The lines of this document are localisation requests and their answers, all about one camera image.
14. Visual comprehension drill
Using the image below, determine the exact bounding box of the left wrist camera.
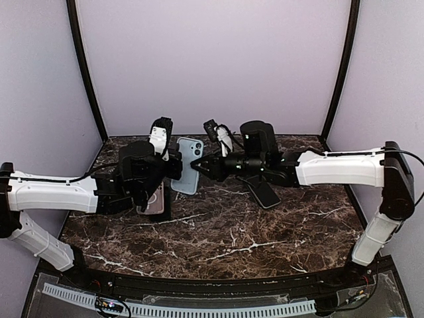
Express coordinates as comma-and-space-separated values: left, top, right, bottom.
148, 117, 173, 158

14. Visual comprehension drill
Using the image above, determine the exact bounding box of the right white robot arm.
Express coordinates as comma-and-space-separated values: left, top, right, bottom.
190, 120, 418, 288

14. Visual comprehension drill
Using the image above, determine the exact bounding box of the right black frame post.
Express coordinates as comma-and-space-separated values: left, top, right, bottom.
321, 0, 361, 141

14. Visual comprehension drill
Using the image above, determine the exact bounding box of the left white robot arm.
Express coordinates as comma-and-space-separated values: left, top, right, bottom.
1, 141, 182, 289

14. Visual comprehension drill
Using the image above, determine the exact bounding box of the small circuit board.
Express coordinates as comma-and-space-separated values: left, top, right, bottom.
95, 297, 124, 313

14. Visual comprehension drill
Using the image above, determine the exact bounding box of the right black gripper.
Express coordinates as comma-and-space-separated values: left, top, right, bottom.
190, 147, 266, 182

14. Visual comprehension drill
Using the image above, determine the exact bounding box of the white slotted cable duct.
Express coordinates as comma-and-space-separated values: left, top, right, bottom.
42, 283, 317, 318

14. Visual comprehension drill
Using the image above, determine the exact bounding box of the dark smartphone on table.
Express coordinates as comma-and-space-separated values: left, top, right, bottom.
236, 176, 281, 209

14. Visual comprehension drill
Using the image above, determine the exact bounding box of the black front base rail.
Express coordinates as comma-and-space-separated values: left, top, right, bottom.
36, 254, 392, 301

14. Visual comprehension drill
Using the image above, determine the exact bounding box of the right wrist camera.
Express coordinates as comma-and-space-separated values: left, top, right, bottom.
203, 119, 234, 157

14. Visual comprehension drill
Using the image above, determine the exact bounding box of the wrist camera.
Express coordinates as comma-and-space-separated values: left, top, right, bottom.
203, 119, 234, 157
148, 117, 173, 158

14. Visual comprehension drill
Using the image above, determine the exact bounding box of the black frame post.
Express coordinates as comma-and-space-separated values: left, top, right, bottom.
66, 0, 109, 142
321, 0, 361, 141

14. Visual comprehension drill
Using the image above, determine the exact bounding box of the left black frame post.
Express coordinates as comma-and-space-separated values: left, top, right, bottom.
66, 0, 109, 142

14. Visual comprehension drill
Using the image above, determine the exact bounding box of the light blue phone case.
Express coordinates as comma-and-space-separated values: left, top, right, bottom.
171, 137, 204, 195

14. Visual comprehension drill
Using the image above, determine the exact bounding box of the black phone case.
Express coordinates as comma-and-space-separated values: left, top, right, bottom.
149, 187, 172, 223

